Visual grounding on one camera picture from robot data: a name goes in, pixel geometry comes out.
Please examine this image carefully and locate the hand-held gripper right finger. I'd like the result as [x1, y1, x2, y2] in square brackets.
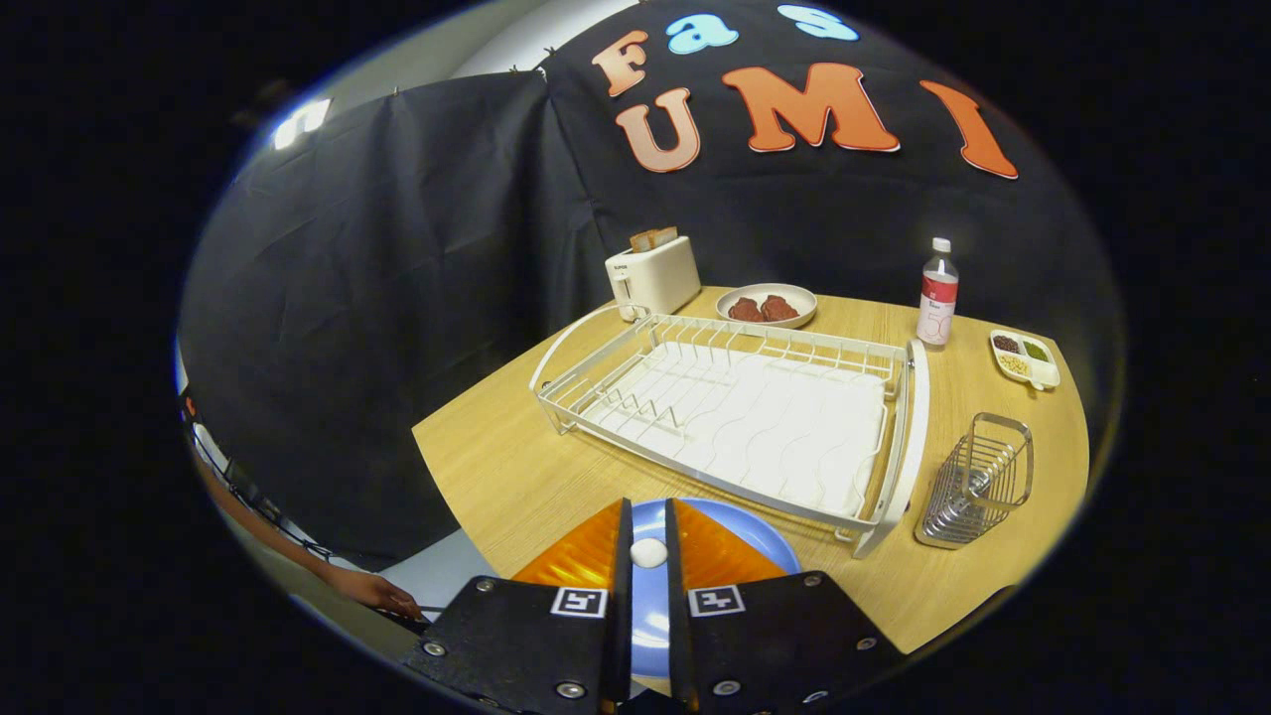
[664, 497, 907, 715]

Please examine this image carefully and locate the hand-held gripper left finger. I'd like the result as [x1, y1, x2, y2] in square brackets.
[400, 497, 635, 715]

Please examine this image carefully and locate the blue plate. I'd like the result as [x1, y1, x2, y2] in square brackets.
[626, 497, 803, 681]

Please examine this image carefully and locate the white wire dish rack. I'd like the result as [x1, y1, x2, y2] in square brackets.
[529, 303, 931, 559]

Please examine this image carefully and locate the metal wire basket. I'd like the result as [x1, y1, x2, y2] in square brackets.
[914, 412, 1036, 550]

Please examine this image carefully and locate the small plate with brown cookies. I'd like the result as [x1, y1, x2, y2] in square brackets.
[715, 283, 818, 330]

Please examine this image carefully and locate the white divided dish with beans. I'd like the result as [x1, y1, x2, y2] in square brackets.
[989, 329, 1061, 391]

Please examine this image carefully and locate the white toaster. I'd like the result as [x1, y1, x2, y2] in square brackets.
[605, 235, 702, 324]

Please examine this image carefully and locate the clear bottle with red label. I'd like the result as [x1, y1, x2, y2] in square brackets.
[916, 237, 960, 347]

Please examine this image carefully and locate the long ceiling light strip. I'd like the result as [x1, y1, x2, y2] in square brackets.
[273, 97, 332, 150]

